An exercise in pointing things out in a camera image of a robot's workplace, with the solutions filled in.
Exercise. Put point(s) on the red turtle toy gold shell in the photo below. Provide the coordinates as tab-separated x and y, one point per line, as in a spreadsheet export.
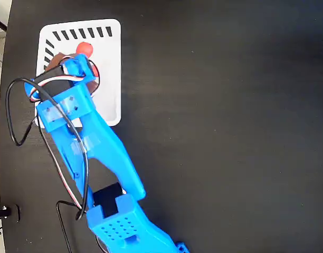
85	48

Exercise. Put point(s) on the blue 3D-printed robot arm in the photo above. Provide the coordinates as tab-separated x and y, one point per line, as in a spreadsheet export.
103	147

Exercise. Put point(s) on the white tray with black stripes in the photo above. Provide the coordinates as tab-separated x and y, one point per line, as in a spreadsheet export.
108	66

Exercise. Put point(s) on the black table clamp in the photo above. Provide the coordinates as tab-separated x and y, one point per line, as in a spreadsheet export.
7	212

